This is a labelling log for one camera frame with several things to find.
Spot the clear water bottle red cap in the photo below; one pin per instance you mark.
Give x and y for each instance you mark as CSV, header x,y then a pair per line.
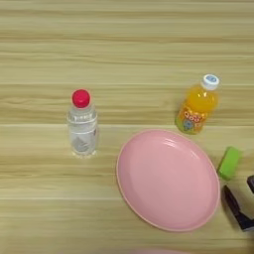
x,y
82,132

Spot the orange juice bottle white cap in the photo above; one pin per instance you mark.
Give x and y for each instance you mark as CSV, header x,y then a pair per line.
x,y
196,105

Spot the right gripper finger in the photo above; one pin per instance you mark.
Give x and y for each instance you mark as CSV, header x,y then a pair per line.
x,y
236,206

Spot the green rectangular block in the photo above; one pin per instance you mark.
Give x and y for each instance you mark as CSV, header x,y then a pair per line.
x,y
229,163

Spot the pink round plate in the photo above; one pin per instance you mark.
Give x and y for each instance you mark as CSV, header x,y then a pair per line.
x,y
168,182

